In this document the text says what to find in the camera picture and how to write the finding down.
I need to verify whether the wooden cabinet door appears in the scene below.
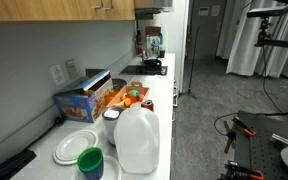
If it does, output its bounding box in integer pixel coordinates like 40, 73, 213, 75
60, 0, 104, 22
102, 0, 136, 21

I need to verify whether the white door notice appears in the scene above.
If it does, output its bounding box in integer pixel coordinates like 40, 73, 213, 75
198, 6, 210, 17
210, 4, 221, 17

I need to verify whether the wooden upper cabinet carcass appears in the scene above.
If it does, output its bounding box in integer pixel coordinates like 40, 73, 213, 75
0, 0, 136, 23

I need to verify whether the green toy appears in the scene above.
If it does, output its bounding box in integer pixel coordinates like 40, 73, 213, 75
127, 89, 141, 99

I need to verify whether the red soda can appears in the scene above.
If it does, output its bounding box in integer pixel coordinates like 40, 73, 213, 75
141, 99, 155, 113

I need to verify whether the orange red toy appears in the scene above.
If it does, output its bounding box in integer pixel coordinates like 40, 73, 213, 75
126, 95, 142, 106

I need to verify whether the yellow orange toy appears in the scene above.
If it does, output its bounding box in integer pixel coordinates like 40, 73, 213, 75
122, 97, 132, 108

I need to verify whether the gray round pan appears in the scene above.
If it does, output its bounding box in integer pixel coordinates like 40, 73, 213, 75
111, 78, 128, 93

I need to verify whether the orange checkered cardboard tray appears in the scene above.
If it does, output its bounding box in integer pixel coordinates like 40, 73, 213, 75
106, 81, 151, 109

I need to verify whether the pale yellow toy piece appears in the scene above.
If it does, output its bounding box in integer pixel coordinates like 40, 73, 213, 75
111, 100, 129, 109

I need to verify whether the white box teal print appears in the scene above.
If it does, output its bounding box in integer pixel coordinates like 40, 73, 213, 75
145, 34, 164, 60

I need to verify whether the red fire extinguisher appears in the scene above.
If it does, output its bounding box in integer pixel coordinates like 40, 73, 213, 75
135, 29, 144, 56

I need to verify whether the white tumbler with lid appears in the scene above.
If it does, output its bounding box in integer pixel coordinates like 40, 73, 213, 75
102, 106, 126, 146

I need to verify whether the translucent plastic milk jug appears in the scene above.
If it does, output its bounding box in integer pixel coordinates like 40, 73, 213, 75
113, 102, 161, 175

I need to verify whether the white refrigerator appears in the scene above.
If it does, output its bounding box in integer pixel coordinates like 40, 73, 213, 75
137, 0, 190, 94

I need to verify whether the thin black tripod stand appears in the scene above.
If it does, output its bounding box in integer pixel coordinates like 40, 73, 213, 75
185, 25, 201, 100

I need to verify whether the brown cardboard box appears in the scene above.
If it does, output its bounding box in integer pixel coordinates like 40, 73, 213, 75
145, 25, 163, 38

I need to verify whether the blue toy cardboard box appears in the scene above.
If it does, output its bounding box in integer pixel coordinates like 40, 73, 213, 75
53, 68, 115, 124

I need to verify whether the dark range hood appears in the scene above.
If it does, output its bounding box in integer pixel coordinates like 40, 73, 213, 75
134, 0, 176, 16

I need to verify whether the green plastic cup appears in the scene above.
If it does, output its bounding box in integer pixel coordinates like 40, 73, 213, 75
77, 147, 104, 173

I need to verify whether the black bar clamp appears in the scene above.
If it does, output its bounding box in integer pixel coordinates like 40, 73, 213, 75
223, 119, 239, 155

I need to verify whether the blue plastic cup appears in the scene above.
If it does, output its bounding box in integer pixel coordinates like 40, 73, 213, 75
79, 164, 104, 180

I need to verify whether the orange black clamp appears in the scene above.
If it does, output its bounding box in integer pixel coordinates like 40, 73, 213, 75
219, 160, 265, 180
232, 116, 257, 138

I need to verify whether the white curtain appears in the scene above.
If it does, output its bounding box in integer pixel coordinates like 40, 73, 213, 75
216, 0, 288, 79

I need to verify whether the black perforated breadboard table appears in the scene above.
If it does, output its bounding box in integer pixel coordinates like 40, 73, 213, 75
233, 110, 288, 180

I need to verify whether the black red tripod head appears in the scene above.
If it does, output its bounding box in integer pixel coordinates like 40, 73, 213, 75
254, 18, 274, 48

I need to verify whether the beige wall switch plate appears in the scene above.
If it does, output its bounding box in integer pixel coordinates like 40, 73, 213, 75
64, 58, 79, 80

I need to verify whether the black floor cable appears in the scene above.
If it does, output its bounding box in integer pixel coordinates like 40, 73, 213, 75
261, 46, 288, 116
213, 102, 288, 137

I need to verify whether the white wall outlet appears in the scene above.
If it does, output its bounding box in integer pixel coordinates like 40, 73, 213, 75
49, 64, 66, 87

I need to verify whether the silver metal bracket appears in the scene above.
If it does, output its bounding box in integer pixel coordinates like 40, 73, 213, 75
270, 133, 288, 147

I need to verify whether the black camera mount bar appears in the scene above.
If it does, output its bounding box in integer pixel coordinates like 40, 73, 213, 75
246, 4, 288, 19

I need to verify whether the black camera rig rail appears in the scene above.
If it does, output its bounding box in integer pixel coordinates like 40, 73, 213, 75
263, 37, 288, 57

